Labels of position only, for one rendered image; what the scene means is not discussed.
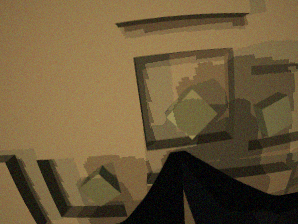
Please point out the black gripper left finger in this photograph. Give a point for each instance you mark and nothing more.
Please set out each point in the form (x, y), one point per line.
(164, 203)

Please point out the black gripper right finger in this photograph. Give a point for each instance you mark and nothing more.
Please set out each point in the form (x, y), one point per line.
(215, 198)

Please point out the small yellow block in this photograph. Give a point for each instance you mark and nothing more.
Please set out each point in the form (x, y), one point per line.
(100, 186)
(190, 113)
(273, 114)

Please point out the tan square board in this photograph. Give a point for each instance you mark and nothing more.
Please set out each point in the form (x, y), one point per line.
(85, 83)

